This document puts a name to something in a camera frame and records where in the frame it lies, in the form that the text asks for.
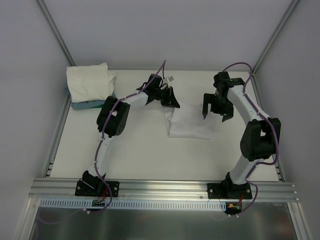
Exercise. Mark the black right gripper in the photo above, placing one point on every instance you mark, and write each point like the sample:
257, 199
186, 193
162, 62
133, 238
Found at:
219, 108

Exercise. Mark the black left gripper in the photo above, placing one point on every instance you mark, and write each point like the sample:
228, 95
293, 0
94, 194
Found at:
166, 95

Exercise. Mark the white t shirt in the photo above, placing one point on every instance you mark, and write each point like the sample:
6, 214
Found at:
90, 83
187, 121

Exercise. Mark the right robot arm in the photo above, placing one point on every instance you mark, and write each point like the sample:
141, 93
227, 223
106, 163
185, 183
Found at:
260, 139

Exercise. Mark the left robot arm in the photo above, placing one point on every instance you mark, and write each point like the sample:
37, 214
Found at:
111, 122

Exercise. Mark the folded green t shirt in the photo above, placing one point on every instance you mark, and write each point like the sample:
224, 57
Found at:
98, 106

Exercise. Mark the folded white t shirt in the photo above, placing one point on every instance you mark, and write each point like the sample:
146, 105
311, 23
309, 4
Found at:
90, 83

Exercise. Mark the folded blue t shirt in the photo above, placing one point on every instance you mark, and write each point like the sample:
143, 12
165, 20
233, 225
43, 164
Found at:
86, 104

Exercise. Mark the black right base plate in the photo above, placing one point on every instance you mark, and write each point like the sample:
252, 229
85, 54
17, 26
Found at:
234, 191

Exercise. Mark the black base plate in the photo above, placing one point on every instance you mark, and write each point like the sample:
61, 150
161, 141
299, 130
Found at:
234, 191
96, 188

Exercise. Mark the aluminium front rail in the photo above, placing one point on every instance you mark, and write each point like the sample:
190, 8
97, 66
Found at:
175, 190

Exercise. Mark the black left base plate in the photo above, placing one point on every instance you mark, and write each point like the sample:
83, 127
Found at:
96, 188

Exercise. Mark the right aluminium frame post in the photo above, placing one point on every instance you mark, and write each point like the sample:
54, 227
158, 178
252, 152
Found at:
276, 33

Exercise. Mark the aluminium frame post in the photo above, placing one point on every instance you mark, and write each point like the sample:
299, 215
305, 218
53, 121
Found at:
276, 33
55, 31

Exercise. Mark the left side aluminium rail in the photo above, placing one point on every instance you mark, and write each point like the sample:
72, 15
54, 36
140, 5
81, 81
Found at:
56, 137

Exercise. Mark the white slotted cable duct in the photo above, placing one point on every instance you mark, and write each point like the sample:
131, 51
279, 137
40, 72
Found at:
130, 204

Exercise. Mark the left aluminium frame post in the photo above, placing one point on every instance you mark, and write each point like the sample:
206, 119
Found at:
55, 31

